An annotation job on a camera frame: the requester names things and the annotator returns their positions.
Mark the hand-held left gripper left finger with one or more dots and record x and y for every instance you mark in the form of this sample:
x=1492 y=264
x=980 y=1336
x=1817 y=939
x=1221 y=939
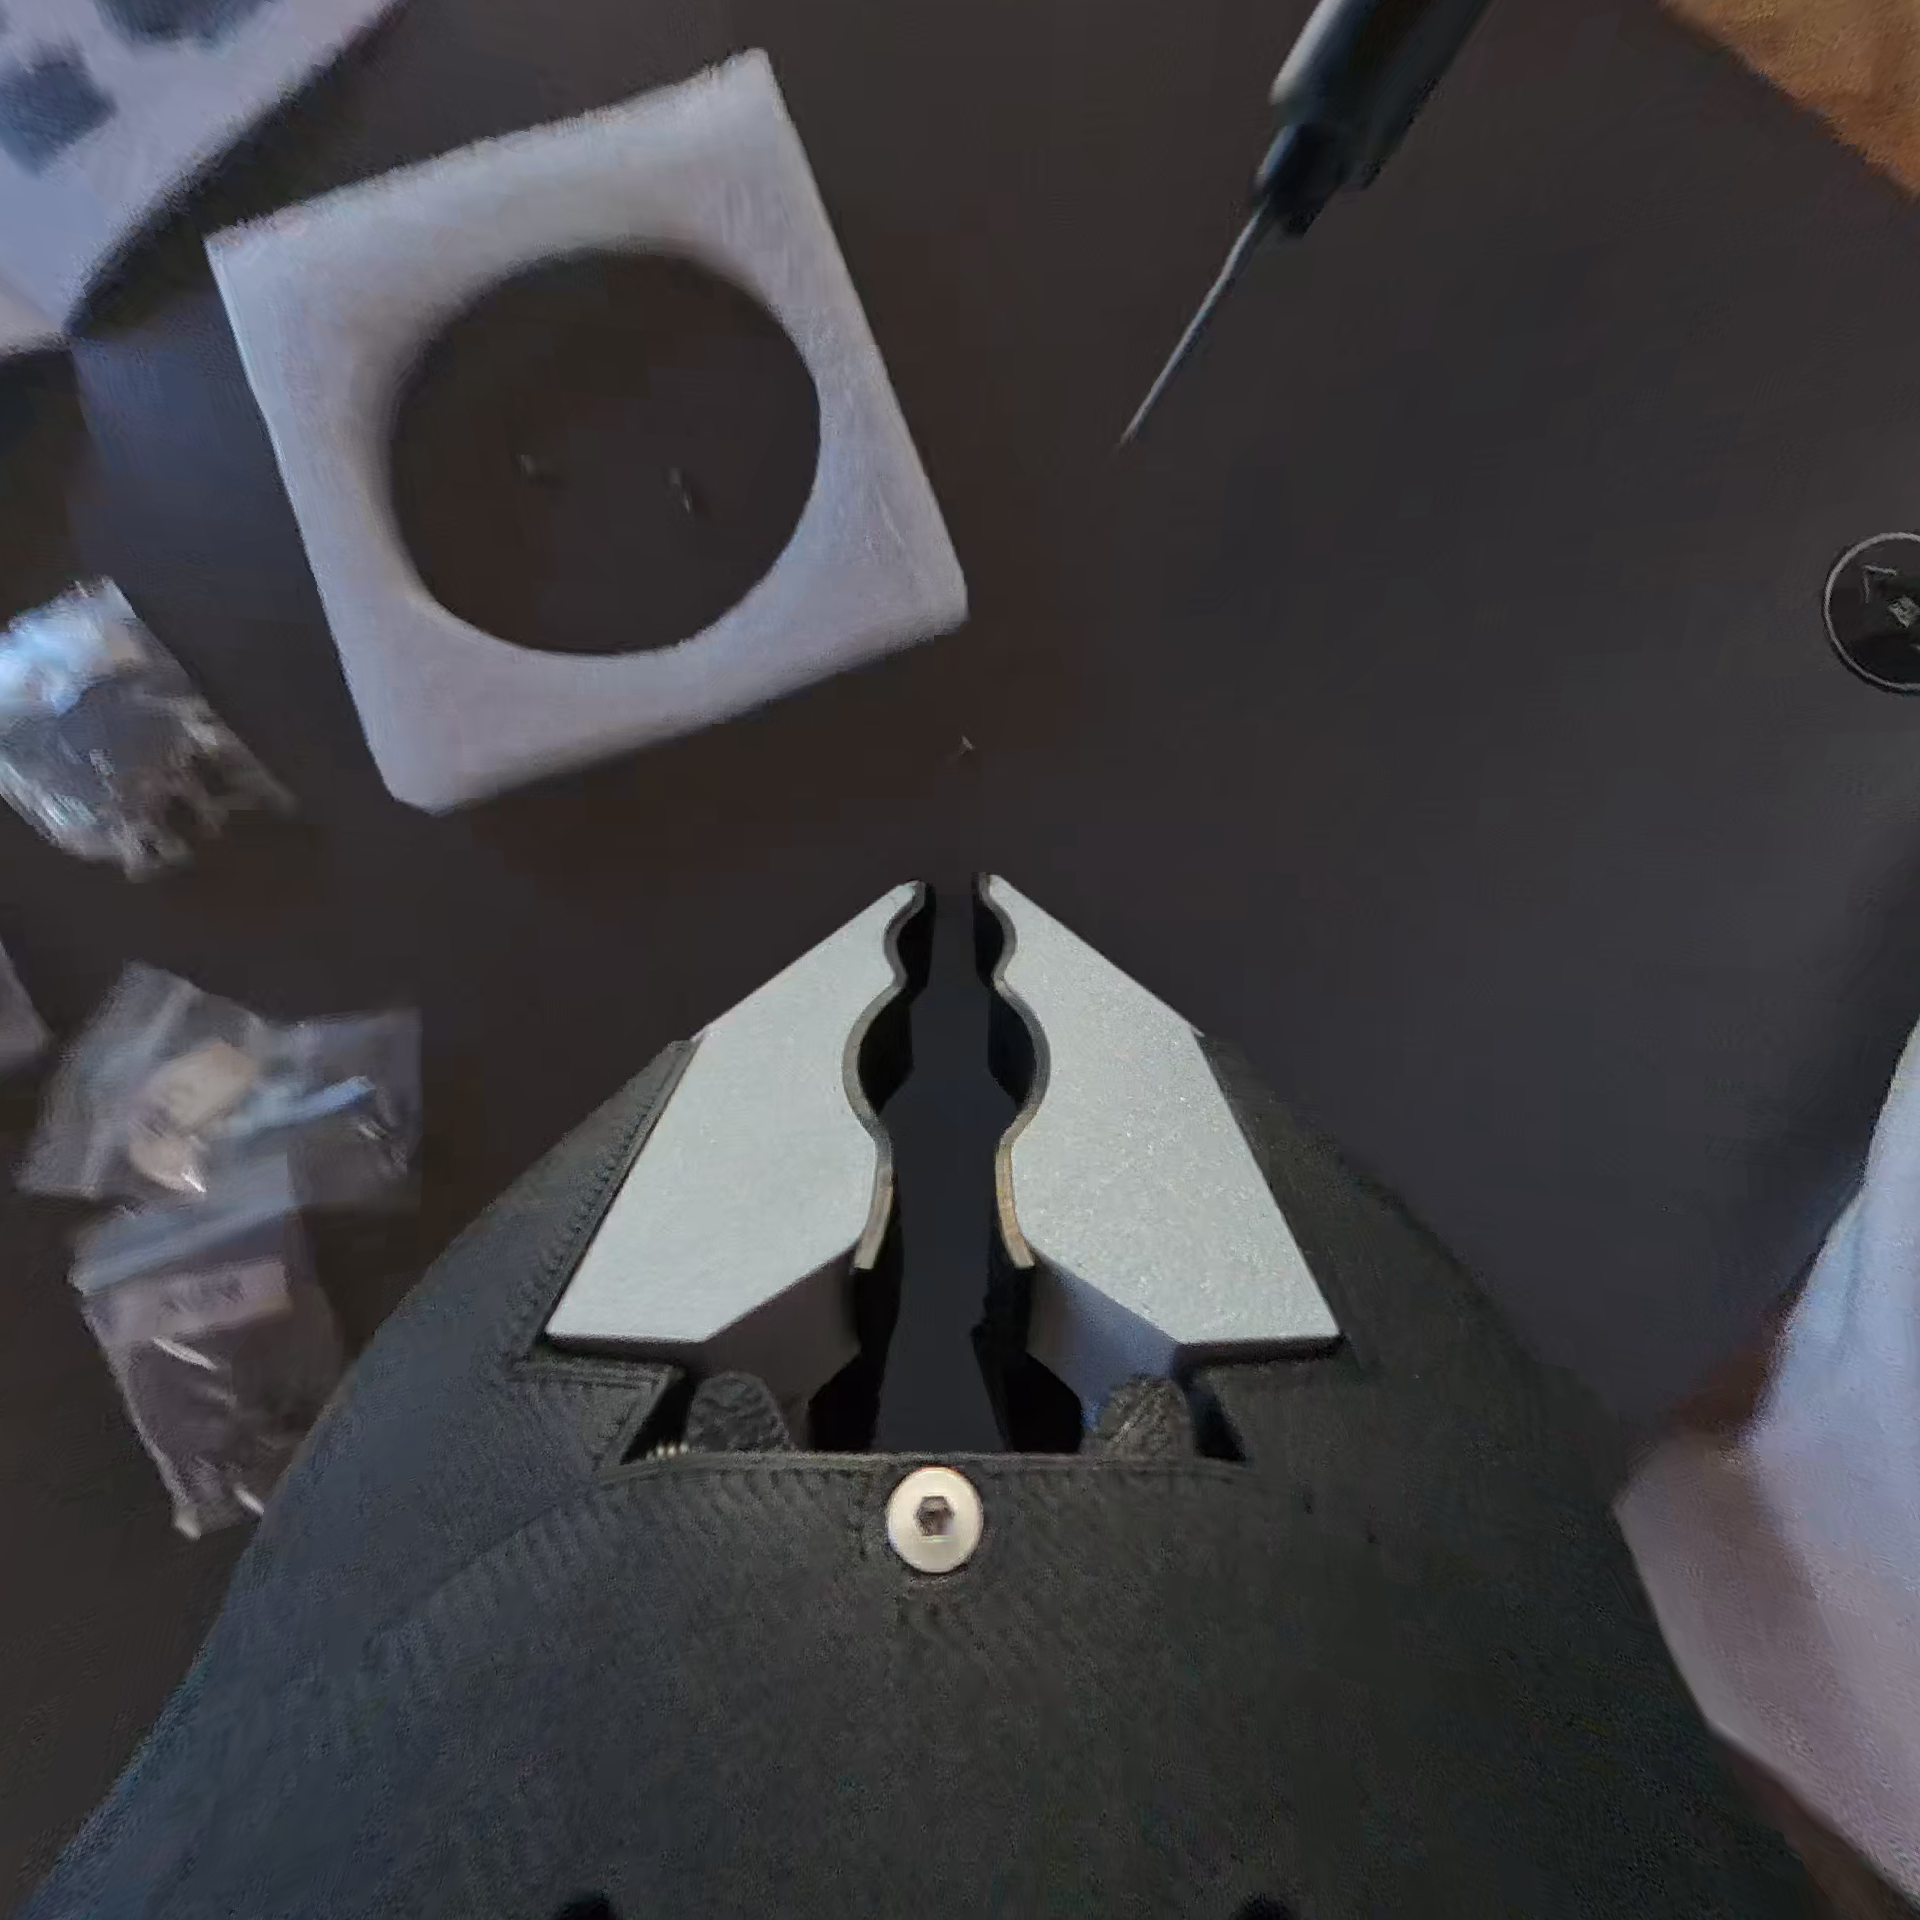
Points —
x=718 y=1199

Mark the white foam frame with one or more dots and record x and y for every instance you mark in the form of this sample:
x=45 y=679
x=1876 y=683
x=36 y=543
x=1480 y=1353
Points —
x=297 y=447

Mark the black screwdriver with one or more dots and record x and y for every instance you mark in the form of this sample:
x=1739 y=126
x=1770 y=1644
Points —
x=1349 y=77

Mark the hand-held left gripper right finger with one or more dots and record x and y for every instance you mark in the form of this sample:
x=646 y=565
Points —
x=1170 y=1199

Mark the person's white shirt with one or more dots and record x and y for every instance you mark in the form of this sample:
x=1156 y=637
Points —
x=1801 y=1426

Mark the black round disc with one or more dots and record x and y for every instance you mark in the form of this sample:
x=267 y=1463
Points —
x=1876 y=614

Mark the dark brown desk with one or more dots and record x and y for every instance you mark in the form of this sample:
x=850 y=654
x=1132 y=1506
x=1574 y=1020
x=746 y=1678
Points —
x=1349 y=750

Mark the labelled clear screw bag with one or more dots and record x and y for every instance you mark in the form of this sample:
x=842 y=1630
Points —
x=193 y=1353
x=121 y=736

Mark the printed instruction manual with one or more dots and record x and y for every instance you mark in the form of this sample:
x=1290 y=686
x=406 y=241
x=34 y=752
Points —
x=155 y=194

